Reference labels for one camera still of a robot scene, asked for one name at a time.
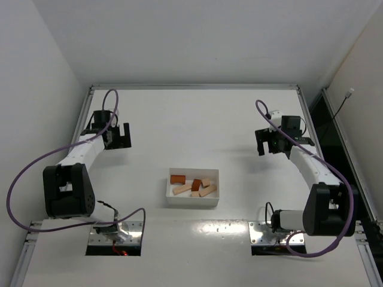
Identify short light wood block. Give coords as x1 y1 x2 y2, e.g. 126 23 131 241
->
201 178 211 188

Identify long light wood block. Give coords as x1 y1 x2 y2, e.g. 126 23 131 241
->
173 184 192 196

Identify white perforated box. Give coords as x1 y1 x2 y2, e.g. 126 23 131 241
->
166 168 220 207

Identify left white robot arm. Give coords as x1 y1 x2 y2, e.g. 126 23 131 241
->
42 110 132 243

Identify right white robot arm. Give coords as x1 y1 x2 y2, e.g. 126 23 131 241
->
255 111 358 237

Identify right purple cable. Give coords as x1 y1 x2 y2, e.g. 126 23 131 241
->
255 99 351 258

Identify purple cable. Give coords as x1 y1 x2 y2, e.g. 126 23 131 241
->
255 99 351 258
6 88 147 233

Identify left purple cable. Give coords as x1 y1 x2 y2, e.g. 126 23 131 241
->
6 88 147 233

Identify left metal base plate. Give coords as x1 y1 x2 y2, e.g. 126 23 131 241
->
88 221 143 246

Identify metal base plate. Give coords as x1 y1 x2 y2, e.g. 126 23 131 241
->
248 221 296 247
88 221 143 246

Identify black wall cable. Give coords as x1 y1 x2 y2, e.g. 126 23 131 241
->
311 87 355 150

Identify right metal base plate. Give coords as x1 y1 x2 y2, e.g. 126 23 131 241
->
248 221 296 247

